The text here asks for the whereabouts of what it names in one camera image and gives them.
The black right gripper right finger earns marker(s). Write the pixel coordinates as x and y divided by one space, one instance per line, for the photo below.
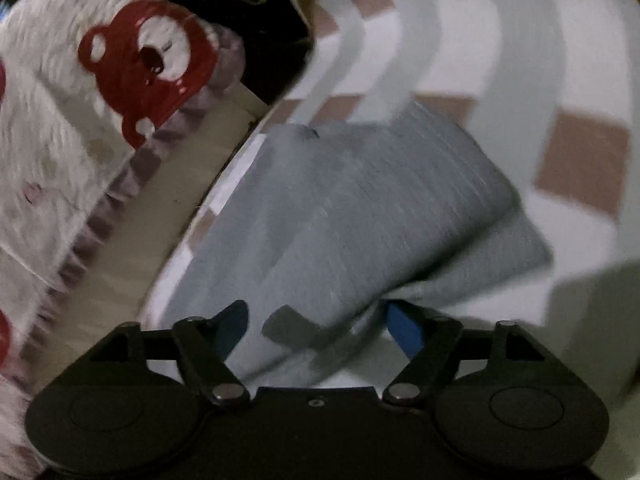
429 340

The pile of dark clothes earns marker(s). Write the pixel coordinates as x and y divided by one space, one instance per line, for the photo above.
276 40

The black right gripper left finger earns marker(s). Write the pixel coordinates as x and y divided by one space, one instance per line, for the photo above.
203 345

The checkered fabric storage box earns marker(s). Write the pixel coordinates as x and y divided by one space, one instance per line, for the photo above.
550 91

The beige bed frame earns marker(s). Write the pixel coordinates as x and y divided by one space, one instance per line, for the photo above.
152 225

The white quilt with red bears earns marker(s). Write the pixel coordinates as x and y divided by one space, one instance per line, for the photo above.
94 96

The grey knit garment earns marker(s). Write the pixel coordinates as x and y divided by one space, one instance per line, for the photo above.
333 219

